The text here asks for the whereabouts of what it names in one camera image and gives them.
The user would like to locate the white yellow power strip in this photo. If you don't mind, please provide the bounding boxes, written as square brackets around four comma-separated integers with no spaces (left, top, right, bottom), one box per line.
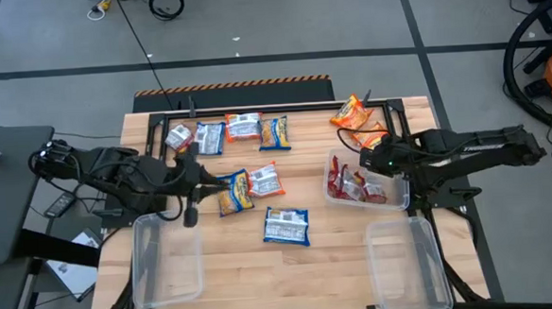
[85,0,118,23]

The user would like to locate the labelled clear plastic bin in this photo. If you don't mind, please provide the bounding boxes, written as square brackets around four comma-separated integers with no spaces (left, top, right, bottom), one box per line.
[321,143,412,216]

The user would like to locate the black hazard-striped floor mat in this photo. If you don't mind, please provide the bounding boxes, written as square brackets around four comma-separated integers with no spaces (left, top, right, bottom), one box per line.
[131,73,336,113]

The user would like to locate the blue Maruchan ramen pack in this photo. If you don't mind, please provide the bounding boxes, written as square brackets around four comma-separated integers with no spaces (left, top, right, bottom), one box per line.
[193,120,228,158]
[257,115,293,152]
[215,168,255,218]
[261,204,312,249]

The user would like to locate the black side table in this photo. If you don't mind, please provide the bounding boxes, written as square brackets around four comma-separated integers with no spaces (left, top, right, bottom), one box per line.
[0,123,63,266]

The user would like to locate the orange Maruchan ramen pack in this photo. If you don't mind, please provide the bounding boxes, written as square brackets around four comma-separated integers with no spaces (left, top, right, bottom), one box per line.
[328,92,376,132]
[224,111,264,144]
[349,121,393,151]
[245,160,287,199]

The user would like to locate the black power adapter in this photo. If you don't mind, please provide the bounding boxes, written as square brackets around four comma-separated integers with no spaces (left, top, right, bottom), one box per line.
[43,191,78,219]

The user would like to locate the coiled black cable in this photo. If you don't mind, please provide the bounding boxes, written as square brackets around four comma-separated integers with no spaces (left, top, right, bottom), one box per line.
[147,0,186,22]

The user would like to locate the black vacuum hose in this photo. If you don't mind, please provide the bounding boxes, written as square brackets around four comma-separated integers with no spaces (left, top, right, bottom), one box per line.
[499,0,552,140]

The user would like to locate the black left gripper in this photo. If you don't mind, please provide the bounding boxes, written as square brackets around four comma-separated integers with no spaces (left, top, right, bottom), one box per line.
[170,140,234,230]

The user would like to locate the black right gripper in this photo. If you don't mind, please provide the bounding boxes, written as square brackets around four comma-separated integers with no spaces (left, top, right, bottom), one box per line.
[357,132,423,180]

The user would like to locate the black floor cable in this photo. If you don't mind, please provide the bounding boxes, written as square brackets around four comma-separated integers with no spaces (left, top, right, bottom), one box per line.
[113,0,176,114]

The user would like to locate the black metal table frame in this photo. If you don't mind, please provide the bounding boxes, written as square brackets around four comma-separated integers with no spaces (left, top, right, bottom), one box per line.
[81,82,493,309]

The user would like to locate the white paper sheets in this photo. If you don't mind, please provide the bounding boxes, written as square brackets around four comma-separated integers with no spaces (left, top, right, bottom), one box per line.
[44,229,104,300]

